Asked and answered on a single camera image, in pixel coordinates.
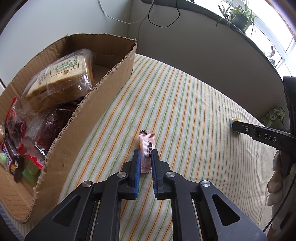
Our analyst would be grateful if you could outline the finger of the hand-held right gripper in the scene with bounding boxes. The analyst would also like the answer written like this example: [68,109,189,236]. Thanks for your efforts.
[232,122,296,152]

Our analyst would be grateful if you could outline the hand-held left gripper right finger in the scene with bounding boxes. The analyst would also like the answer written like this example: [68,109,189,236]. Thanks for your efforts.
[151,149,269,241]

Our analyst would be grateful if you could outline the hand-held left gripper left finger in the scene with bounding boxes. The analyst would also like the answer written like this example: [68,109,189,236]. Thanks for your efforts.
[24,149,141,241]

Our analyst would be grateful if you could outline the pink snack packet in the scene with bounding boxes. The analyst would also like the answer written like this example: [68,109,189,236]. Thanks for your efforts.
[139,130,155,174]

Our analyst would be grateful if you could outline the blue jelly cup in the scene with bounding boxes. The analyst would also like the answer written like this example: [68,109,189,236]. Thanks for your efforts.
[229,116,242,133]

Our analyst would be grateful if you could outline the cardboard box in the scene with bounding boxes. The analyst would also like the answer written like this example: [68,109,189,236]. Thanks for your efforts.
[0,34,138,224]

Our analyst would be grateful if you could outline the clear dark red snack packet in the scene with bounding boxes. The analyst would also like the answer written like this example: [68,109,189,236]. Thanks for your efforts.
[25,105,78,163]

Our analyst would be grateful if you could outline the green candy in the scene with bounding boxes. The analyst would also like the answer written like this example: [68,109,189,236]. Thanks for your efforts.
[23,162,40,186]

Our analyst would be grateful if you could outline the black snack packet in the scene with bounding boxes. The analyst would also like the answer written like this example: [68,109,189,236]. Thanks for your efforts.
[10,158,26,183]

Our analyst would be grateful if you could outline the brown chocolate bar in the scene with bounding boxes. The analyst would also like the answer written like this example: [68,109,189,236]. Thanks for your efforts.
[0,133,21,173]

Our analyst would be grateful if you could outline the red patterned snack packet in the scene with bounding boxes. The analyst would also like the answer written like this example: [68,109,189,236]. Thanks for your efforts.
[5,97,27,149]

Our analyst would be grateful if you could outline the green gift bag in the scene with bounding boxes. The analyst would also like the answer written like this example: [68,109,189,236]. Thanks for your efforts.
[260,107,287,128]

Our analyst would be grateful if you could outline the beige pink cloth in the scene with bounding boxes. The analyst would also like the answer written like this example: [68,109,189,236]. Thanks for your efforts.
[267,152,284,207]

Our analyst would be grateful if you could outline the small figurine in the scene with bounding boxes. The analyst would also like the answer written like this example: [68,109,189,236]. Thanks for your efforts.
[266,45,277,66]

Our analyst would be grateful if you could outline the white framed window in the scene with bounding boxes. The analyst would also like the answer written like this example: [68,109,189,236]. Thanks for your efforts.
[245,0,296,77]

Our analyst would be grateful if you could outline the striped tablecloth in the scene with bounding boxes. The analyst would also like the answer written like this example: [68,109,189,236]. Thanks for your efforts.
[0,53,270,241]

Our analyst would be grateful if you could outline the potted spider plant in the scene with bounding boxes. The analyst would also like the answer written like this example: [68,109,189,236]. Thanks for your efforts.
[216,0,259,37]

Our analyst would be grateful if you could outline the grey stone window sill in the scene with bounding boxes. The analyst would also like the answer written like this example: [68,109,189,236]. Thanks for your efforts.
[139,0,287,77]

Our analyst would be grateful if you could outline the black cable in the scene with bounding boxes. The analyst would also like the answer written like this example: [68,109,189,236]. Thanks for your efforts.
[148,0,181,28]

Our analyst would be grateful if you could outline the white cable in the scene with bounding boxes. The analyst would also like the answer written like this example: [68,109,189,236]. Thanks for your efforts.
[98,0,148,56]

